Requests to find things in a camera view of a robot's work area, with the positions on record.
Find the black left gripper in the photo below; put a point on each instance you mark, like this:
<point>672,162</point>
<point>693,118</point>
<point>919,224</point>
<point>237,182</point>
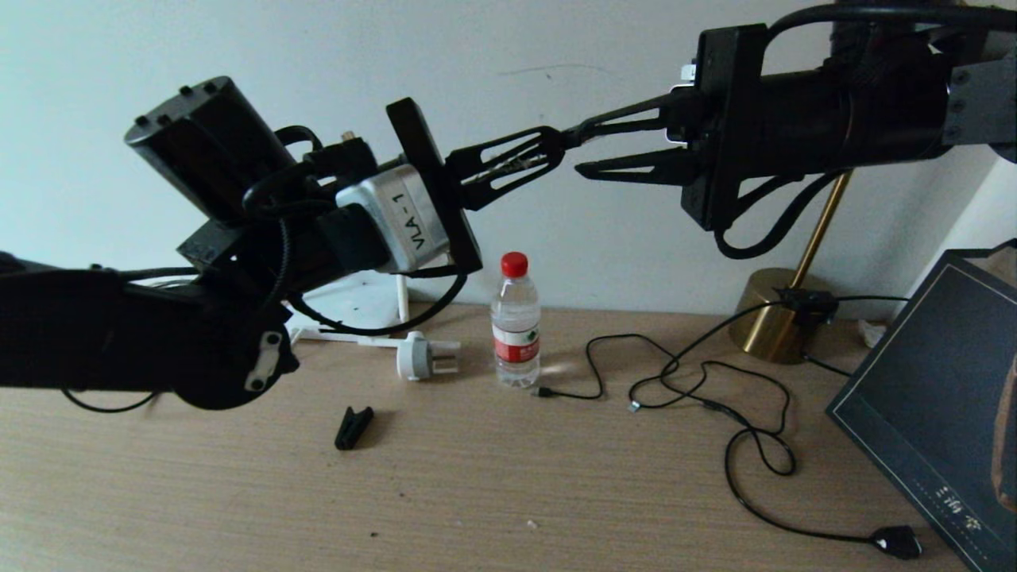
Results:
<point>437,183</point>

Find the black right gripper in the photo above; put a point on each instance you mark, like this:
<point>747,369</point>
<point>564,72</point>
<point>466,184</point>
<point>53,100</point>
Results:
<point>727,119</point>

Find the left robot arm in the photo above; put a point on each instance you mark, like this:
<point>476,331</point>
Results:
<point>119,342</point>

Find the white wifi router with antennas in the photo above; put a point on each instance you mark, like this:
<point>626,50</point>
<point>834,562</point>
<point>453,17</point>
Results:
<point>357,302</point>

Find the white round plug adapter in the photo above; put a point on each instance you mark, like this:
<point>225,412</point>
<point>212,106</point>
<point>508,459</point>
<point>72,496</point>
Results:
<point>415,357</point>

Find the clear water bottle red cap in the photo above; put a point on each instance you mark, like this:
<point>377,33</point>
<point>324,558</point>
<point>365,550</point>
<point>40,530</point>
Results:
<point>516,334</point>

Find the black block on lamp base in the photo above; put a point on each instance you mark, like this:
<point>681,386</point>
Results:
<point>810,304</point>

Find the brass desk lamp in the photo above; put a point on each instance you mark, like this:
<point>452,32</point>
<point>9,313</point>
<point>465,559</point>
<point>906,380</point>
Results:
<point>767,334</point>

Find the crumpled white tissue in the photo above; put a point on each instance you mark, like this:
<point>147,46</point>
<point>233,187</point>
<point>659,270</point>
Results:
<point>870,334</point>

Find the small black plastic clip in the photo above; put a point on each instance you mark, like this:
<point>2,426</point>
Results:
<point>353,427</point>

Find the dark teal paper bag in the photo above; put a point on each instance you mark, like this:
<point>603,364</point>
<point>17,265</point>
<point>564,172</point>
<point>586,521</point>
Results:
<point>929,397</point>

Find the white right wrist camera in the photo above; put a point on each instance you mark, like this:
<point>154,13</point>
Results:
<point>690,73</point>

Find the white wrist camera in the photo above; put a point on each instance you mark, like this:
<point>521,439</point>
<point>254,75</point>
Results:
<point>397,222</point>
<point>690,73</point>

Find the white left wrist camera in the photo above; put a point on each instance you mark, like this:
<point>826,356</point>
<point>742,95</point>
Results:
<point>397,222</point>

